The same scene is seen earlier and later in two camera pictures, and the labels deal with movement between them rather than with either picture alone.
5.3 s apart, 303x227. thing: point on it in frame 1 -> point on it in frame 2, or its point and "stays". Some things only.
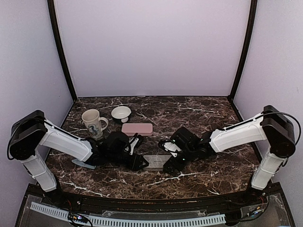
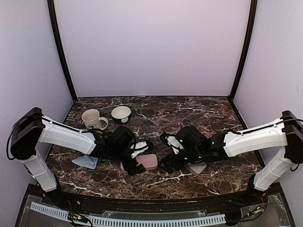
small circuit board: [77, 217] stays
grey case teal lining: [155, 162] -> [196, 168]
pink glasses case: [142, 129] -> [150, 161]
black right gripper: [179, 166] stays
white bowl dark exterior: [121, 112] stays
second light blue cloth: [79, 162] stays
